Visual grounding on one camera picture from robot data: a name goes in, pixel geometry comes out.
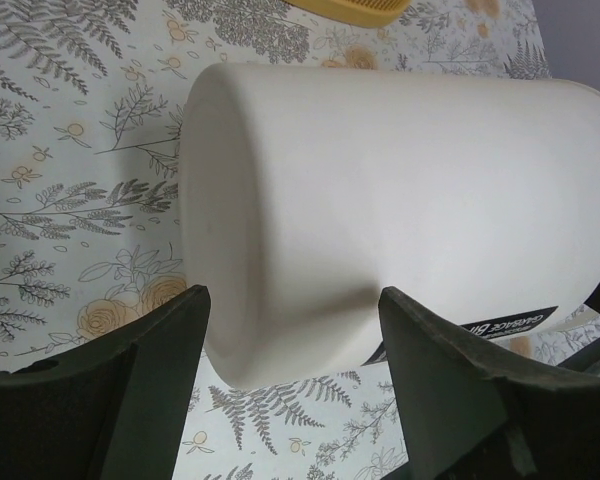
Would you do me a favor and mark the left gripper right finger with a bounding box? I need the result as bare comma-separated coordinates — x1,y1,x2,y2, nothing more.
379,287,600,479

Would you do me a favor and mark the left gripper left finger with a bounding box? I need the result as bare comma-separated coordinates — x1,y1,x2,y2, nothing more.
0,285,211,479

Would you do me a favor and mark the cream white bin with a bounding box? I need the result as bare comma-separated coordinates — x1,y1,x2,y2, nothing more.
178,63,600,390

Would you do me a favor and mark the yellow mesh basket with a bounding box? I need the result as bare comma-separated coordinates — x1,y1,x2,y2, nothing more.
285,0,411,28

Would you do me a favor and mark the floral patterned table mat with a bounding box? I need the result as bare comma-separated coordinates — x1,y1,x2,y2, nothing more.
0,0,600,480

